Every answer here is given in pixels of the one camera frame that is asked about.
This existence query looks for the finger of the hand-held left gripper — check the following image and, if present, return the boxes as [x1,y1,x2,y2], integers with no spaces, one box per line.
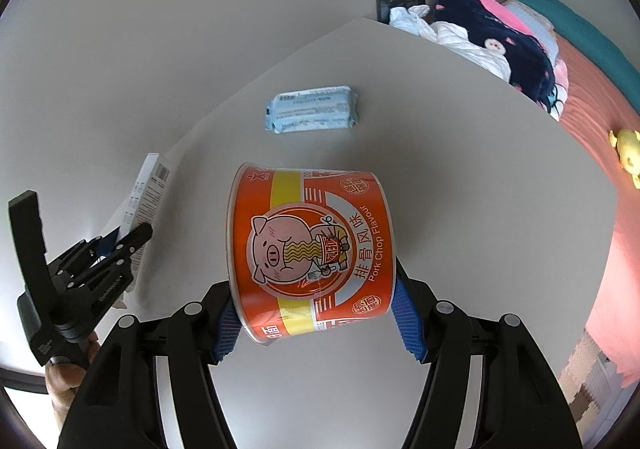
[95,227,121,257]
[95,222,153,267]

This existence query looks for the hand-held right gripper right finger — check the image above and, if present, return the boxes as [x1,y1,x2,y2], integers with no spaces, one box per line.
[390,259,583,449]

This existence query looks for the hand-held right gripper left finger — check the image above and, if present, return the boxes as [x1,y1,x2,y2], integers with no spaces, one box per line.
[57,281,246,449]

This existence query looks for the white cardboard box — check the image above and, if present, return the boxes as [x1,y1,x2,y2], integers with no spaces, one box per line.
[97,153,172,310]

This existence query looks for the orange instant noodle cup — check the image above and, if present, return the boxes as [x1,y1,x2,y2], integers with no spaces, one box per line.
[226,162,399,346]

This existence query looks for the person's left hand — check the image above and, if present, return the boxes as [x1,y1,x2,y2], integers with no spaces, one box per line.
[44,329,101,430]

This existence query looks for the foam floor mats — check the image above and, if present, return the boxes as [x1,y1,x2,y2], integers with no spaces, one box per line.
[557,331,623,425]

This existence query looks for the pink bed sheet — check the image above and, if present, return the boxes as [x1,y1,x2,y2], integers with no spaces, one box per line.
[552,36,640,380]

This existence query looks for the blue wet wipes pack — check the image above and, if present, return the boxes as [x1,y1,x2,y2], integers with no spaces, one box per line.
[264,85,360,135]

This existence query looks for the pink and white cloth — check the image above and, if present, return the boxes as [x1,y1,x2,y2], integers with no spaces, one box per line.
[547,60,571,122]

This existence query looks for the yellow plush toy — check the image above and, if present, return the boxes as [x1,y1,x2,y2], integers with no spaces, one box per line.
[607,128,640,187]

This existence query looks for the navy patterned blanket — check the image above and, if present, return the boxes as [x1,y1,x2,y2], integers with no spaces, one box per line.
[431,0,557,110]

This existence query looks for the white crumpled cloth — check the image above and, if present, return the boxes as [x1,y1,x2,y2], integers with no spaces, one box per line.
[389,4,511,80]

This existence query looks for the light blue folded cloth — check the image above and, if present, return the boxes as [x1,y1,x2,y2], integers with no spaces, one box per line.
[502,0,560,65]

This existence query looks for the pink folded cloth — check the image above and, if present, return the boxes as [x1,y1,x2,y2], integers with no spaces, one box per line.
[475,0,536,35]

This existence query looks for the teal pillow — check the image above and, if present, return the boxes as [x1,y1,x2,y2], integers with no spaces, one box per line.
[510,0,640,115]

